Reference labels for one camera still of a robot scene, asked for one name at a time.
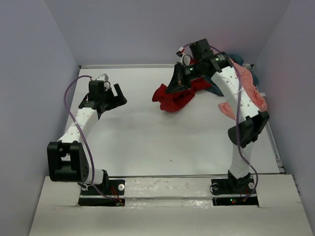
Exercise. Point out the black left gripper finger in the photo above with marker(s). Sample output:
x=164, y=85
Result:
x=110, y=93
x=120, y=98

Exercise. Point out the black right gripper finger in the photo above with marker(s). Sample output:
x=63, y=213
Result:
x=176, y=83
x=198, y=83

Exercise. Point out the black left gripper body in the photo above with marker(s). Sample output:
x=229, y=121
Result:
x=110, y=101

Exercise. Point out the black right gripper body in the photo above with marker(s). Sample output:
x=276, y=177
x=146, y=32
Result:
x=194, y=71

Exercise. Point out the red t shirt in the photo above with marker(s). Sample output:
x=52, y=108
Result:
x=173, y=102

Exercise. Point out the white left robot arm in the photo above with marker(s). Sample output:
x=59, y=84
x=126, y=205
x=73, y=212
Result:
x=69, y=158

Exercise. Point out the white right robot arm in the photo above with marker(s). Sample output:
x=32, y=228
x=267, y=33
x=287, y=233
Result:
x=250, y=121

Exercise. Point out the teal blue t shirt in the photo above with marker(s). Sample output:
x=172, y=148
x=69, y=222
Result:
x=240, y=61

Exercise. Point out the pink t shirt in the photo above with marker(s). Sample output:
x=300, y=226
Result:
x=251, y=90

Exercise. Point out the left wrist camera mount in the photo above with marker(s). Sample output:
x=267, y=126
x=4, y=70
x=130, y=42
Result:
x=103, y=77

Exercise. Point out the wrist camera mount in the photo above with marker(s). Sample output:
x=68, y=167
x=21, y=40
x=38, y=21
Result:
x=103, y=77
x=183, y=58

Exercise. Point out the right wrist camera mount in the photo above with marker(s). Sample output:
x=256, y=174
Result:
x=183, y=58

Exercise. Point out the aluminium back table rail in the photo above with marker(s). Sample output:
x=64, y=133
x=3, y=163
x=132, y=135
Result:
x=124, y=66

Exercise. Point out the aluminium table rail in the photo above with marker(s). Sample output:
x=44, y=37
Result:
x=124, y=66
x=208, y=175
x=275, y=149

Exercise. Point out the aluminium front table rail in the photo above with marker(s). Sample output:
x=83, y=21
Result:
x=208, y=175

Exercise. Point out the aluminium right table rail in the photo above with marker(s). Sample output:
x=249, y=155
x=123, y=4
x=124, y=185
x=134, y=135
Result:
x=275, y=149

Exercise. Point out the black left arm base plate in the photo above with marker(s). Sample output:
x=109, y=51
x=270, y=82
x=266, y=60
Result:
x=112, y=196

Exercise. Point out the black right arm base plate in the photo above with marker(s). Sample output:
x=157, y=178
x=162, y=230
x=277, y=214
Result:
x=223, y=195

